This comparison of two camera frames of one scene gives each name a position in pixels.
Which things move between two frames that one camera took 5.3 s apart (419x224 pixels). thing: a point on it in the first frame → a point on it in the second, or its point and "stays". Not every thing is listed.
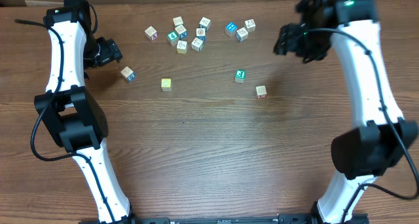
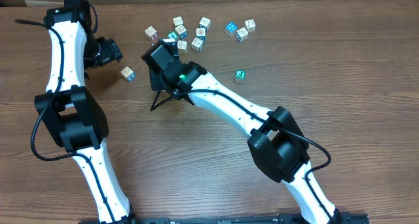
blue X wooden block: x=181 y=31 stays
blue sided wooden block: x=128 y=74 stays
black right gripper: x=287 y=44 → x=157 y=80
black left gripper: x=110 y=51 stays
